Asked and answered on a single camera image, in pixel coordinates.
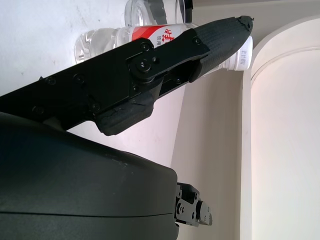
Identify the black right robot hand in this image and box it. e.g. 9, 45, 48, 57
0, 15, 255, 240

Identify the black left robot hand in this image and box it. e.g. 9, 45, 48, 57
149, 0, 195, 25

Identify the clear plastic water bottle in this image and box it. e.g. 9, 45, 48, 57
74, 21, 254, 72

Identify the clear glass cup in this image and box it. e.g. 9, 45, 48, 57
124, 0, 188, 27

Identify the white curved tray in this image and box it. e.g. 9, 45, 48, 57
241, 17, 320, 240

